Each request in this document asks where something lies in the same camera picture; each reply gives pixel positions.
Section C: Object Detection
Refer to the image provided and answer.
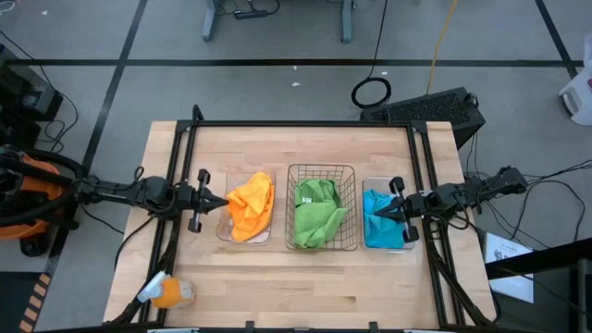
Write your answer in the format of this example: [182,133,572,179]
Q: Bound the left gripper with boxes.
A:
[181,167,230,234]

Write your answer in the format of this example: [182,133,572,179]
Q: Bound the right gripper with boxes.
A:
[374,176,430,243]

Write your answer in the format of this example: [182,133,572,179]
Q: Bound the blue microfiber towel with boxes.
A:
[363,188,408,232]
[364,216,408,250]

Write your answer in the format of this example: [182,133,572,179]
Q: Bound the clear plastic bin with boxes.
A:
[216,166,278,245]
[361,176,416,253]

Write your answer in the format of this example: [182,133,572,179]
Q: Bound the orange microfiber towel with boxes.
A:
[225,191,274,243]
[235,170,277,218]

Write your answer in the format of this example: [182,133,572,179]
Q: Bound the green microfiber towel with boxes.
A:
[294,178,343,218]
[292,198,350,250]

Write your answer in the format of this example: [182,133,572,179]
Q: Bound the orange spray bottle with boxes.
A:
[137,271,196,310]

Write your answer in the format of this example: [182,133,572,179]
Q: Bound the black computer tower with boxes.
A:
[359,86,487,150]

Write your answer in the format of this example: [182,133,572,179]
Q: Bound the white printed paper sheet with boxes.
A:
[483,230,536,305]

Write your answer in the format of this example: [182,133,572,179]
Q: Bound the black metal stand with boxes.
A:
[484,238,592,333]

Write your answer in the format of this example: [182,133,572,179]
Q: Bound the orange black vacuum cleaner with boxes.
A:
[0,145,93,258]

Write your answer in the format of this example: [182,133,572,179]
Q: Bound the grey desk leg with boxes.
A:
[201,0,221,43]
[339,0,355,44]

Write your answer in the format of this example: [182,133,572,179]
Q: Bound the black power strip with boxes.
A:
[233,8,270,21]

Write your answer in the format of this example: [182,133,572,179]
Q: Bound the black equipment case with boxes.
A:
[0,43,64,149]

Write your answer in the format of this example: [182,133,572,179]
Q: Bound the white plastic stool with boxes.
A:
[558,34,592,127]

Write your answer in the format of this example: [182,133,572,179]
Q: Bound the black hazard-striped mat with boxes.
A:
[0,271,53,333]

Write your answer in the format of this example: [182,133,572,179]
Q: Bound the gold wire basket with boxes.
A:
[284,163,360,253]

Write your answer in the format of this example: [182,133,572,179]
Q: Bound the black table frame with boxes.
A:
[110,104,500,333]

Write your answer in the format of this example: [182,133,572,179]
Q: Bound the coiled black cable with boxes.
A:
[350,0,393,110]

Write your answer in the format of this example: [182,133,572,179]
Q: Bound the black floor cable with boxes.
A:
[480,159,592,242]
[0,30,80,154]

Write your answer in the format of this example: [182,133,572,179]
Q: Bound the yellow hanging cable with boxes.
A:
[424,0,460,95]

